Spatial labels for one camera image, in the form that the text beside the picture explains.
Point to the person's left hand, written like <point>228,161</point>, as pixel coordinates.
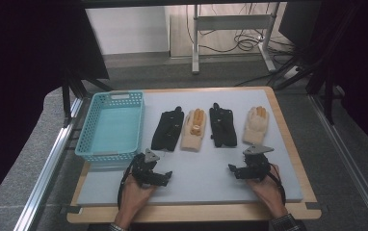
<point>133,197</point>

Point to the aluminium rail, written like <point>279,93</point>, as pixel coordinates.
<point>48,160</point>
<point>349,160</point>

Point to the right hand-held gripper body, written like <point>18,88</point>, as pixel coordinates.
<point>257,165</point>

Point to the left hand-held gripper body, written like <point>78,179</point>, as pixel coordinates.
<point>143,168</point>

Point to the teal plastic basket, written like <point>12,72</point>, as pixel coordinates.
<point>114,128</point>

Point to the black glove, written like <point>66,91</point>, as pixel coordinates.
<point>223,128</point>
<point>167,130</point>

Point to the black tripod stand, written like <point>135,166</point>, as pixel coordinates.
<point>328,96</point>
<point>66,96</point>

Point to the light grey foam mat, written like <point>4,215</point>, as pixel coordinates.
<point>201,166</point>

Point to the white metal desk frame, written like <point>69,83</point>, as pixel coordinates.
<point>230,22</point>

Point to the beige glove with orange fingers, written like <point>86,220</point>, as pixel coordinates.
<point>255,128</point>
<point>193,136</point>

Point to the person's right hand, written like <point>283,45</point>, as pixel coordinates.
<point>270,192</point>

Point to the dark curtain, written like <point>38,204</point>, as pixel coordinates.
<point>365,64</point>
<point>18,80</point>

